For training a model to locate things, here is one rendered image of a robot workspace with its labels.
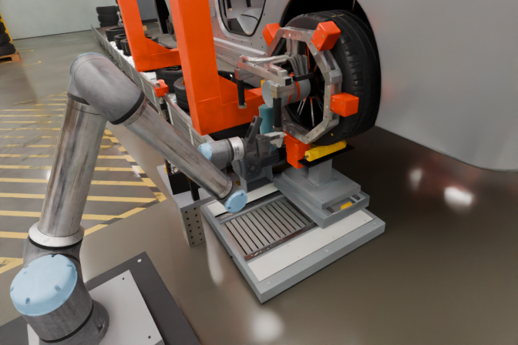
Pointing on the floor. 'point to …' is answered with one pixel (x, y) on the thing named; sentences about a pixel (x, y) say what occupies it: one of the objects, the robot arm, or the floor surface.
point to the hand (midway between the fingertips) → (283, 132)
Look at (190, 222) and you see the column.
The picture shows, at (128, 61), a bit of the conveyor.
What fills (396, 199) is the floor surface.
